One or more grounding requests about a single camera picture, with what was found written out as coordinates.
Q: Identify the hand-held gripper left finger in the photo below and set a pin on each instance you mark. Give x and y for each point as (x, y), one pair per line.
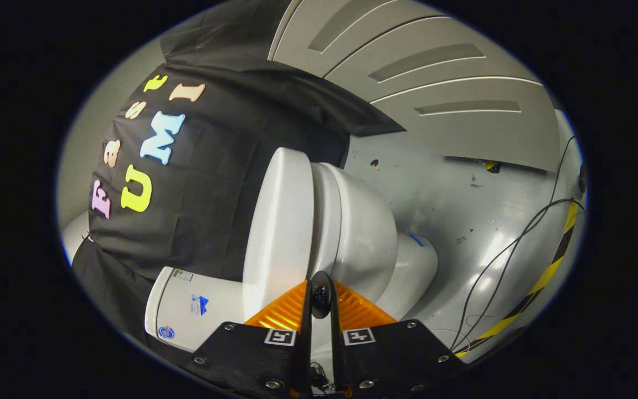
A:
(305, 354)

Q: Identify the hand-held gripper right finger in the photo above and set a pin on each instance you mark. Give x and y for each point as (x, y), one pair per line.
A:
(336, 354)

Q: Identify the white toilet lid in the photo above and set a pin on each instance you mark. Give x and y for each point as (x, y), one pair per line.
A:
(277, 221)

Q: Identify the white toilet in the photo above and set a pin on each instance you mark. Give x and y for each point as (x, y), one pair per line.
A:
(363, 233)

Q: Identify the white toilet seat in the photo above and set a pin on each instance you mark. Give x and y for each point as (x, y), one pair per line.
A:
(325, 221)

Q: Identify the black backdrop cloth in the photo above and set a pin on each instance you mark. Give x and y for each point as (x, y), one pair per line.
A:
(214, 183)

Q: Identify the yellow black floor tape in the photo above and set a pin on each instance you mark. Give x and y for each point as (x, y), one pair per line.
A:
(535, 290)

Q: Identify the white drawer cabinet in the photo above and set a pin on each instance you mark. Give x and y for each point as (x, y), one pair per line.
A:
(463, 133)

